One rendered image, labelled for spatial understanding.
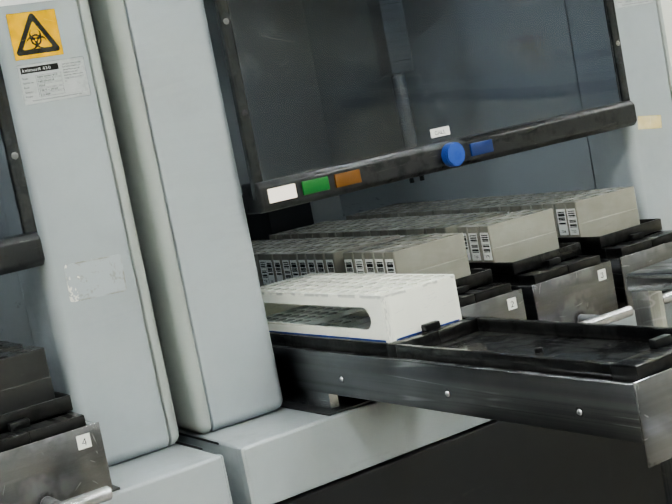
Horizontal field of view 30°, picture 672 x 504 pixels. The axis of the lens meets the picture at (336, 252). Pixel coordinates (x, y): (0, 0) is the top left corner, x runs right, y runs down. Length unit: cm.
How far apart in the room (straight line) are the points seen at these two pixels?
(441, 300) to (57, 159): 43
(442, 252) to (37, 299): 50
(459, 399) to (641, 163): 71
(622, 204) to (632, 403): 76
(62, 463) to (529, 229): 70
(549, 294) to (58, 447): 64
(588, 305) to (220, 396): 49
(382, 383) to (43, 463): 34
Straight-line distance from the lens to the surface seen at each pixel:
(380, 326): 130
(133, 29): 138
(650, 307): 143
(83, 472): 125
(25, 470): 123
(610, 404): 104
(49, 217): 132
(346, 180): 145
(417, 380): 124
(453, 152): 154
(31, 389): 130
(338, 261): 162
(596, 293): 161
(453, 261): 156
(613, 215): 174
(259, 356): 143
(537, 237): 165
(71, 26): 135
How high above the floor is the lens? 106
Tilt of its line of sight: 6 degrees down
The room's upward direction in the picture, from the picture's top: 11 degrees counter-clockwise
